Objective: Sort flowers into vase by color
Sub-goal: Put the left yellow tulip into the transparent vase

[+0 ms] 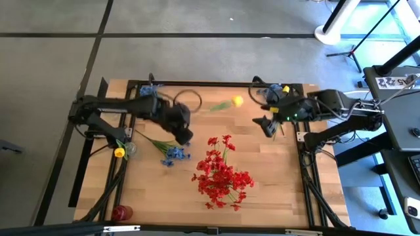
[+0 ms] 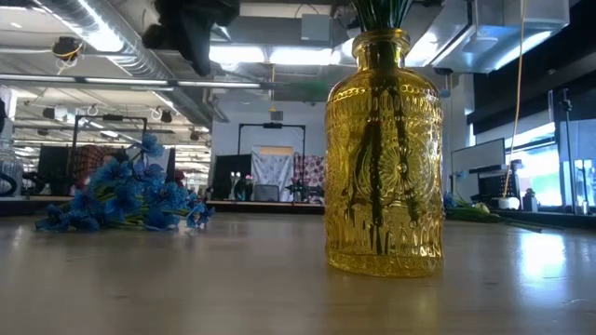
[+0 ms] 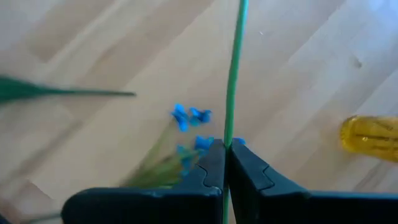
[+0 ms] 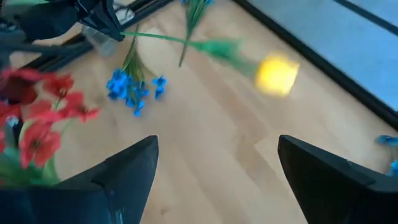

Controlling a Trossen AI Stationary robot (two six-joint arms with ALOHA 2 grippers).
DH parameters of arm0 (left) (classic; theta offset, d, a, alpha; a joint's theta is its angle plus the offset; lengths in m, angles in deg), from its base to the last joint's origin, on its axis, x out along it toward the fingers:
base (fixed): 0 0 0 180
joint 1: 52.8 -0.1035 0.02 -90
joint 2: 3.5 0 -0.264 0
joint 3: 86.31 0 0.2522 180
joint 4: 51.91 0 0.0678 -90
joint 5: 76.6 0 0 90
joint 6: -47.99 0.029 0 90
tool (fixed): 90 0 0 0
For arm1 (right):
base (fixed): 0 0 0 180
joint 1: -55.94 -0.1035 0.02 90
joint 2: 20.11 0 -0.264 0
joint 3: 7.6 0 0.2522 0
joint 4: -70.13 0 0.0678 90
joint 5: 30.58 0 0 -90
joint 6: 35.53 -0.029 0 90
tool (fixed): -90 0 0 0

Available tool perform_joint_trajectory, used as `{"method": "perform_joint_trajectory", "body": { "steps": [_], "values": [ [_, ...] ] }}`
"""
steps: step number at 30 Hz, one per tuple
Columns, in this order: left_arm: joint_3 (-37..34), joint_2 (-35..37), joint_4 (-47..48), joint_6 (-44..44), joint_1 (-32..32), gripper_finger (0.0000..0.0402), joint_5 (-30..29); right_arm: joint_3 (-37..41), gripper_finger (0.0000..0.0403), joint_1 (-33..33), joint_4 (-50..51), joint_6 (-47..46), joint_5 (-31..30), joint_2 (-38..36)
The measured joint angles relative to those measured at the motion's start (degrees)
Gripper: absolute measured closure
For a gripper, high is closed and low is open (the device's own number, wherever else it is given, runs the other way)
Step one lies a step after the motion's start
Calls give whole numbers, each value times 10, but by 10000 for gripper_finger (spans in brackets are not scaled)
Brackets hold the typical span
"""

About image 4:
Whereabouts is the clear ribbed glass vase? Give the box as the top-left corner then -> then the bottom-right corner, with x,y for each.
81,24 -> 121,58

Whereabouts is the red artificial flower bunch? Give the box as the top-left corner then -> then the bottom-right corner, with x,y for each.
0,67 -> 43,108
0,73 -> 102,187

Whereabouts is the blue flower stem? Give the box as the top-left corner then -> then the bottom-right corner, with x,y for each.
177,0 -> 215,68

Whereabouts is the black aluminium table frame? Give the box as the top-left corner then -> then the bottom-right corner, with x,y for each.
18,0 -> 398,131

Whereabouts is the blue artificial flower bunch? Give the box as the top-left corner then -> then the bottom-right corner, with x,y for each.
105,24 -> 169,118
374,134 -> 398,178

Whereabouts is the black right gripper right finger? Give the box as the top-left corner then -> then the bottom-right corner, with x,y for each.
277,134 -> 398,224

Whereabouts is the yellow artificial tulip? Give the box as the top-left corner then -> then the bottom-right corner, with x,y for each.
121,30 -> 301,98

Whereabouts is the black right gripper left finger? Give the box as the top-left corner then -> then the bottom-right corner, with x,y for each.
0,134 -> 160,224

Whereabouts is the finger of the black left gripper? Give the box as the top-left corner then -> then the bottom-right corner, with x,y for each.
74,0 -> 121,41
93,0 -> 126,41

